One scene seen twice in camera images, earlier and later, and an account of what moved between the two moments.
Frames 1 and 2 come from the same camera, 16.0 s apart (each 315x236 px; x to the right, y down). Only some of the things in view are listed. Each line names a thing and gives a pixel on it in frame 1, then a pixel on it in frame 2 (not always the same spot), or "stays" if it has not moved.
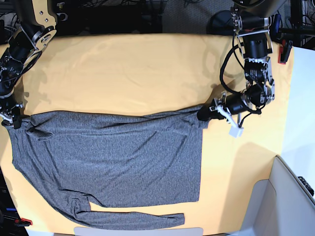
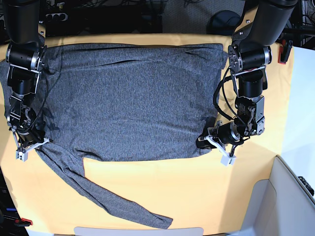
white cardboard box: [279, 206] stays
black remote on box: [307, 185] stays
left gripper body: [7, 114] -> [28, 137]
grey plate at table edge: [84, 231] stays
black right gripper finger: [204, 113] -> [200, 140]
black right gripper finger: [205, 116] -> [204, 144]
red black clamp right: [285, 51] stays
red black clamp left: [23, 222] stays
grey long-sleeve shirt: [74, 159] -> [125, 102]
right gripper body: [220, 104] -> [228, 133]
